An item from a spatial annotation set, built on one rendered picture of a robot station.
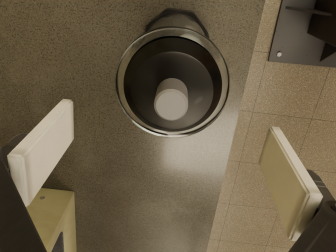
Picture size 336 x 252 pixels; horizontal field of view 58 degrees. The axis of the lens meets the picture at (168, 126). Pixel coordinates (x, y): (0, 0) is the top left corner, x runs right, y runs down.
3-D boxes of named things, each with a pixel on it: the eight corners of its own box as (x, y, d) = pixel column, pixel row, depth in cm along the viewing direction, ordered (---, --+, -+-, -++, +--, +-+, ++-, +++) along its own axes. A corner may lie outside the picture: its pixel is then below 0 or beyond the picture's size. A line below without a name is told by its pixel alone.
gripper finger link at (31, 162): (28, 208, 15) (12, 206, 15) (74, 139, 21) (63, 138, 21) (22, 157, 13) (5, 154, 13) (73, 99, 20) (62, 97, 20)
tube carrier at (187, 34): (139, 71, 50) (112, 131, 31) (144, 0, 45) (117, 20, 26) (204, 79, 50) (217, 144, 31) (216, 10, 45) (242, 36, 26)
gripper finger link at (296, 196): (308, 194, 14) (325, 196, 14) (269, 125, 20) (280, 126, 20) (288, 242, 15) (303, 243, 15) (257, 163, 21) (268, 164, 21)
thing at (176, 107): (125, 116, 32) (112, 147, 26) (130, 27, 28) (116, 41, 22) (210, 126, 32) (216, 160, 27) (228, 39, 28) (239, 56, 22)
